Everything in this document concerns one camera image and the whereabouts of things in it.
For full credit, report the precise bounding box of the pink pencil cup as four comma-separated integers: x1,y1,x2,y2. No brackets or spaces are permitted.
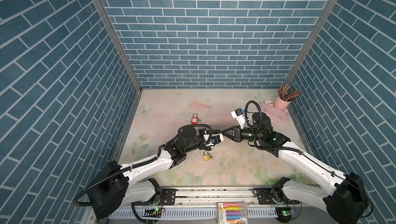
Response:
273,97,291,111

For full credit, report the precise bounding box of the pink pencil case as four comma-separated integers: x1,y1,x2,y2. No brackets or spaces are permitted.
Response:
259,102,288,124

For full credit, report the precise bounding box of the box of coloured markers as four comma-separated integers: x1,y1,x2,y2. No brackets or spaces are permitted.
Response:
216,201,249,224

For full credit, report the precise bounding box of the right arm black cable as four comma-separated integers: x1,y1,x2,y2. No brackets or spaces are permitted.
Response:
244,100,373,218

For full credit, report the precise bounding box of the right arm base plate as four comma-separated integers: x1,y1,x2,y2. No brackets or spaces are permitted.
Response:
252,187,300,205

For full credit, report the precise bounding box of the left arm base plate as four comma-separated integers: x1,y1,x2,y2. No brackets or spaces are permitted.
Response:
134,188,176,206

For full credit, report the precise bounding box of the red padlock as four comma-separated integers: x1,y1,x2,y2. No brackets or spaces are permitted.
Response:
191,113,201,125

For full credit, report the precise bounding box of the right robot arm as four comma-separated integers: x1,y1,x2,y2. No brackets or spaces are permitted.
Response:
222,109,372,224

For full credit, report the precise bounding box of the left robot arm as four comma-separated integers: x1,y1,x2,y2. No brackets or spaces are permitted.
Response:
73,124,224,220

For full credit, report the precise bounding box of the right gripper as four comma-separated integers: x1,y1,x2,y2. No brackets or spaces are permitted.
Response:
221,125,264,142

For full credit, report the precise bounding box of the black padlock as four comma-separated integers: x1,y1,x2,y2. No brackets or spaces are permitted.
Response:
217,133,224,141

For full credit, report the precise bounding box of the large brass padlock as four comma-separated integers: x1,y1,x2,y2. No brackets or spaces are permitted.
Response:
203,151,213,161

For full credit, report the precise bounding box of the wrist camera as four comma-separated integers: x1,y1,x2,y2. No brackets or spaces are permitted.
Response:
231,108,246,129
206,134,222,146

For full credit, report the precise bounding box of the aluminium rail frame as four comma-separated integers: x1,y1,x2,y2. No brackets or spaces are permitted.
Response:
81,184,353,224

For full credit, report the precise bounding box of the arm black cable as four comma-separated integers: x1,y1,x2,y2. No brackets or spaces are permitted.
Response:
73,123,214,206
244,100,373,218

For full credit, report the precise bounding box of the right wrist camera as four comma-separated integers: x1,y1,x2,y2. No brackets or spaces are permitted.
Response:
231,108,246,129

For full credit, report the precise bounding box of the coloured pencils bunch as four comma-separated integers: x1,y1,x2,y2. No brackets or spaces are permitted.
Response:
278,84,301,102

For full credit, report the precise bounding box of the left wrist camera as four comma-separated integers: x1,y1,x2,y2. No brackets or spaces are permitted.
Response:
206,134,222,146

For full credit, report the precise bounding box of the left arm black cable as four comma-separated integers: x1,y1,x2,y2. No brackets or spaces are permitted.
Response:
73,123,214,206

